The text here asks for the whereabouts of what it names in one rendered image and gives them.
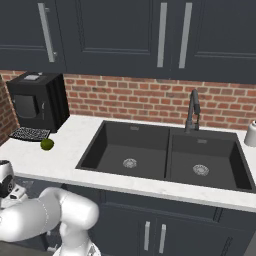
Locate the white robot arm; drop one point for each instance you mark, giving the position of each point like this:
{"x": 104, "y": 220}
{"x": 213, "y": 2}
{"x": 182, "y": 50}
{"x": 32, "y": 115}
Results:
{"x": 30, "y": 216}

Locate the dark panel under sink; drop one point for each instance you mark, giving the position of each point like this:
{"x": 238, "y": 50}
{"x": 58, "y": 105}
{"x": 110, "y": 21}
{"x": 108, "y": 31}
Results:
{"x": 160, "y": 205}

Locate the white jar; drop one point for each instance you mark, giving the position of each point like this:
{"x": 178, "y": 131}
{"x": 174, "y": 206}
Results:
{"x": 251, "y": 135}

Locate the dark wall cupboard door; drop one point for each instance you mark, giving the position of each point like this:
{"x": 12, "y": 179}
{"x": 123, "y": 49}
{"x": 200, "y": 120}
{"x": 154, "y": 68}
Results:
{"x": 223, "y": 36}
{"x": 20, "y": 33}
{"x": 113, "y": 33}

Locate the dark open drawer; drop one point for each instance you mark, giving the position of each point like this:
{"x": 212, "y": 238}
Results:
{"x": 38, "y": 187}

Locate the dark grey tap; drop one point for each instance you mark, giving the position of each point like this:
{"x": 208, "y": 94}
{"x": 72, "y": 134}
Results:
{"x": 193, "y": 106}

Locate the dark base cupboard door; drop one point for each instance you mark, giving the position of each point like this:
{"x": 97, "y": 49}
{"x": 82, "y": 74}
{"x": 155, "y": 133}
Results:
{"x": 123, "y": 230}
{"x": 196, "y": 236}

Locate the black coffee machine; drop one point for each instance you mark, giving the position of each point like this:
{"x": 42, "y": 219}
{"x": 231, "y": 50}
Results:
{"x": 36, "y": 100}

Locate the green lime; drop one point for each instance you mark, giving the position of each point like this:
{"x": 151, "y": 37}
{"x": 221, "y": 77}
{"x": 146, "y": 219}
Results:
{"x": 47, "y": 144}

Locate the black double sink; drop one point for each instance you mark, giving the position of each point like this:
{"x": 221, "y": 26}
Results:
{"x": 140, "y": 150}

